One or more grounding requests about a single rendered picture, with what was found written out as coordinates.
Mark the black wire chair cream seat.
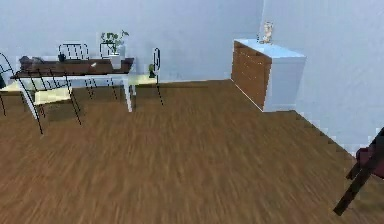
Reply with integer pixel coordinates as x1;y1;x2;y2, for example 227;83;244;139
99;42;122;101
128;47;165;107
0;52;83;136
58;42;98;100
0;63;11;118

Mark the white cabinet with brown drawers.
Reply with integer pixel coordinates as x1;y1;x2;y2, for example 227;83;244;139
230;38;307;113

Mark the small beige statue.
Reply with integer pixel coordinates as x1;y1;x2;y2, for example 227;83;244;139
259;21;275;45

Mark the green house plant white pot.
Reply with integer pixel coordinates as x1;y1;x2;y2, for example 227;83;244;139
100;29;130;70

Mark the grey lumpy object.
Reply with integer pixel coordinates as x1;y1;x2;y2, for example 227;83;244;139
19;55;46;67

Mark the dark wood white-legged table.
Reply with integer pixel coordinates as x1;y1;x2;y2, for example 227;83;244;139
10;57;136;120

